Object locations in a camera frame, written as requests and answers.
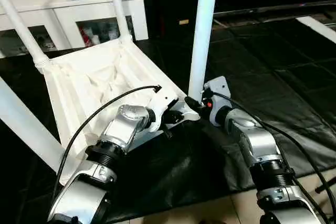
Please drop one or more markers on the red bottle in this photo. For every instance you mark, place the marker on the red bottle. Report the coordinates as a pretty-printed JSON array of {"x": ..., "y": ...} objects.
[{"x": 85, "y": 35}]

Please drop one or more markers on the black work mat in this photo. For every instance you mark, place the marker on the black work mat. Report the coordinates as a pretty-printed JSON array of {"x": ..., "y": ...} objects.
[{"x": 173, "y": 182}]

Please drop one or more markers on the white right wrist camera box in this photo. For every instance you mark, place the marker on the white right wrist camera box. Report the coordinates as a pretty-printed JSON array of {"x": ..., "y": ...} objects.
[{"x": 217, "y": 89}]

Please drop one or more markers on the dark metal rail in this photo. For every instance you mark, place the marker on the dark metal rail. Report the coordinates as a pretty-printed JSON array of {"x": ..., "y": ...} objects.
[{"x": 273, "y": 10}]

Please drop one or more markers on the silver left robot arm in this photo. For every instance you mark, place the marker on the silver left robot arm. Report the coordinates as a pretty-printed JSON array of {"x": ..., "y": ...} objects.
[{"x": 121, "y": 135}]

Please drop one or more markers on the small yellow label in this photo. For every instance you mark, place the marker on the small yellow label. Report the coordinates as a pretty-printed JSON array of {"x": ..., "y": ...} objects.
[{"x": 184, "y": 22}]

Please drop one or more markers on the white glass-door cabinet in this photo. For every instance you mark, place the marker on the white glass-door cabinet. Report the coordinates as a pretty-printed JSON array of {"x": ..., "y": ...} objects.
[{"x": 37, "y": 9}]

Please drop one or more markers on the black tripod stand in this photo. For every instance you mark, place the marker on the black tripod stand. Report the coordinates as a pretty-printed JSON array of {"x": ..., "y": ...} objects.
[{"x": 325, "y": 184}]

